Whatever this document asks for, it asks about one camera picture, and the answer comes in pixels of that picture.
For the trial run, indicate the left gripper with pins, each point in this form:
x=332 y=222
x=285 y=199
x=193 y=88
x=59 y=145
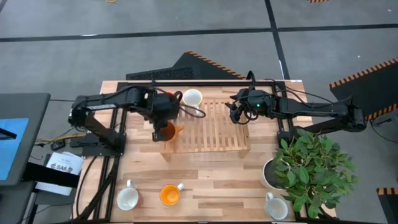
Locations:
x=163 y=109

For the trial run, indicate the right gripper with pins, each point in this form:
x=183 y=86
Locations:
x=248 y=105

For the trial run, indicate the cream mug yellow rim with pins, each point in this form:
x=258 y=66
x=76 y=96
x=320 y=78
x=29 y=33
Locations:
x=192 y=97

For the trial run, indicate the orange-red mug white interior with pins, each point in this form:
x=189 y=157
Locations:
x=127 y=199

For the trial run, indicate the pale blue mug white interior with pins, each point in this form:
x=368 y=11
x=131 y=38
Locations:
x=276 y=209

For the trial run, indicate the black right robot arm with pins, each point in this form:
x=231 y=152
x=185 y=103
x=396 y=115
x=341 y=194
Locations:
x=311 y=107

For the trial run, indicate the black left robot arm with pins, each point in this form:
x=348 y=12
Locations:
x=102 y=102

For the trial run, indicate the wooden slatted rack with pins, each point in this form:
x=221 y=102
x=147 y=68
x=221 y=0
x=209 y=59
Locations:
x=214 y=133

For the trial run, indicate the black mat striped edge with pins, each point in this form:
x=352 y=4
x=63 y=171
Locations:
x=388 y=208
x=317 y=1
x=367 y=93
x=192 y=70

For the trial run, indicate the white printed paper sheet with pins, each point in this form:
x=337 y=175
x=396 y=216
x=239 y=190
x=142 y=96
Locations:
x=66 y=161

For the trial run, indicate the black power adapter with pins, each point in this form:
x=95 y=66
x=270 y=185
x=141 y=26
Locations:
x=58 y=145

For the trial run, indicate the green potted plant white pot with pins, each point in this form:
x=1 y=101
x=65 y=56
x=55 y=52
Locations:
x=311 y=174

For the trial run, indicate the black board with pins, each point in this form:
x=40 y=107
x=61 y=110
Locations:
x=46 y=177

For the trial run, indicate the grey desk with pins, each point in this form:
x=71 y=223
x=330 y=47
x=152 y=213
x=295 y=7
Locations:
x=34 y=124

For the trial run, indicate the black aluminium frame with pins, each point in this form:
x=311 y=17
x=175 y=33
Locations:
x=217 y=83

